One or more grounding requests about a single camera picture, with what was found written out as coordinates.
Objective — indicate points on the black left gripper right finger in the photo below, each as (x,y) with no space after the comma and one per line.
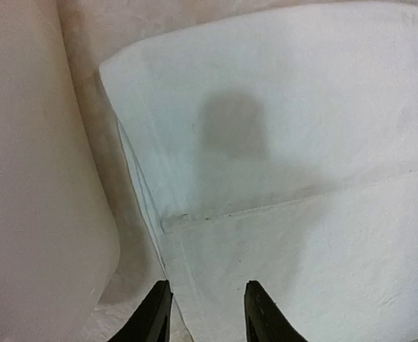
(264,320)

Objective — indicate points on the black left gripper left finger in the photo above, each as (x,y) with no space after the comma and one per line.
(151,320)

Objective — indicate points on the white t-shirt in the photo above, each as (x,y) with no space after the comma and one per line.
(281,146)

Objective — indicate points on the white plastic laundry basket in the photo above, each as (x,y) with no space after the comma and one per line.
(58,240)

